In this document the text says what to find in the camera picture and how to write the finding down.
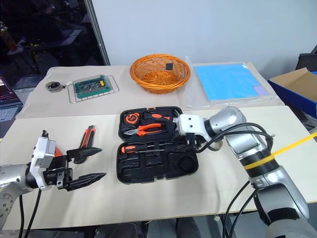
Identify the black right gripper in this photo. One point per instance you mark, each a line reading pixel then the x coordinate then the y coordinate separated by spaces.
pixel 194 142

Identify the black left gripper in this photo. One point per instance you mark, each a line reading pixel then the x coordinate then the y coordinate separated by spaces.
pixel 58 173

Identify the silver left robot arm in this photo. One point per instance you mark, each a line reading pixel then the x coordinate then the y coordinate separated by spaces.
pixel 11 177

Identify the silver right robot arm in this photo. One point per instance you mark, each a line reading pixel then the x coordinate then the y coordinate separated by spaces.
pixel 262 158

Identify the black orange grip tool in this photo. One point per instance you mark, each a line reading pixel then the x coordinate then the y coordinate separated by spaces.
pixel 156 116

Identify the small orange tool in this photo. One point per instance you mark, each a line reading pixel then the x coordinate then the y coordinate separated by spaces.
pixel 57 151

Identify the black plastic tool case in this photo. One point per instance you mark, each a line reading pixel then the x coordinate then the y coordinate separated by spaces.
pixel 158 163

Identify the thin black shaft screwdriver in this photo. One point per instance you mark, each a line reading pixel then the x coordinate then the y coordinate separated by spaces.
pixel 161 144

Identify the orange black utility knife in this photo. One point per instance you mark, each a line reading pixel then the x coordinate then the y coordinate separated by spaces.
pixel 88 137

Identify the grey tape roll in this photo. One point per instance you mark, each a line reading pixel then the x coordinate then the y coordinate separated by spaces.
pixel 218 145

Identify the orange black tape measure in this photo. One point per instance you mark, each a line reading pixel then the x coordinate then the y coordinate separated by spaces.
pixel 131 117

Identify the orange wicker basket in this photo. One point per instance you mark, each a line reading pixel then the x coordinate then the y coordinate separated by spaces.
pixel 160 74

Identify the small black square pad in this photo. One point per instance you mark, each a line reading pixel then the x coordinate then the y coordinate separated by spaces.
pixel 169 67

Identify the blue sheet in clear sleeve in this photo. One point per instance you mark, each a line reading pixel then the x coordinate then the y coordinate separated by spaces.
pixel 230 81

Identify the green screwdriver bit box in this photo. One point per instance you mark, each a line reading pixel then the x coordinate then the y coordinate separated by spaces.
pixel 92 86

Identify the round metal screw tin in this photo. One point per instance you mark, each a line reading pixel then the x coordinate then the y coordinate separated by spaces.
pixel 53 86

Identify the blue cardboard box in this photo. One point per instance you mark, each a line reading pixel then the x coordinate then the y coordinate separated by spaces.
pixel 294 86

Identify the dark chair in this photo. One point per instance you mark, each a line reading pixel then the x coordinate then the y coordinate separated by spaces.
pixel 307 59

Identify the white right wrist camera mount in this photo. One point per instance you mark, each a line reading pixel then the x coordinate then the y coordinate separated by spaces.
pixel 190 124

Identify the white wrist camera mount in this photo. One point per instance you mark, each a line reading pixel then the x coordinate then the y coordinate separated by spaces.
pixel 39 158
pixel 190 124

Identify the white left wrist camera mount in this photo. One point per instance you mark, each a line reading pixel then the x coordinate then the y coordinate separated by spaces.
pixel 39 158

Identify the dark metal frame post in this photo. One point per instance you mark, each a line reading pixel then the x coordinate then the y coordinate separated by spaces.
pixel 97 29

